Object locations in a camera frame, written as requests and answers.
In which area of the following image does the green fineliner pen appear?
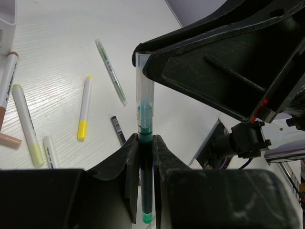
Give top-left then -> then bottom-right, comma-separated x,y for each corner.
138,102 -> 153,224

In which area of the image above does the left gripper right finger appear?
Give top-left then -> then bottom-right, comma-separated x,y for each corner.
152,135 -> 300,229

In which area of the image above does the brown tipped white marker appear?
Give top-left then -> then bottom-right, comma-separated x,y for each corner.
0,51 -> 19,128

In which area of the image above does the white marker pen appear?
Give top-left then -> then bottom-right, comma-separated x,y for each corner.
43,136 -> 59,169

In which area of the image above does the clear green gel pen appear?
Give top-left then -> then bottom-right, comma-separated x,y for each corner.
94,39 -> 127,106

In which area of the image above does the clear pen cap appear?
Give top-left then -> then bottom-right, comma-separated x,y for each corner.
135,52 -> 154,135

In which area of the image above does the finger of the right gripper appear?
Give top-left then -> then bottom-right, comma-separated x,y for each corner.
143,11 -> 305,123
132,0 -> 301,67

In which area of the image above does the pale yellow white marker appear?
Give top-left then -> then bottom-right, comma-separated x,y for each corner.
12,84 -> 44,168

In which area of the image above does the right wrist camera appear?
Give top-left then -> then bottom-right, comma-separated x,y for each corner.
188,118 -> 272,170

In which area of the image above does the white three-compartment organizer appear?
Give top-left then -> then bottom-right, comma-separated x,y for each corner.
0,0 -> 17,55

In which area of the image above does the peach tipped white marker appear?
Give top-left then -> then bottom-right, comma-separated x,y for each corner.
0,133 -> 22,149

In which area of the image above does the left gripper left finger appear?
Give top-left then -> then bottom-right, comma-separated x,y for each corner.
0,134 -> 139,229

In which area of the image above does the yellow capped white marker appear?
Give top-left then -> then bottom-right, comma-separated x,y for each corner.
77,76 -> 92,141

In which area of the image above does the black pen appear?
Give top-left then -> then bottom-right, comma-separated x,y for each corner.
111,116 -> 126,146

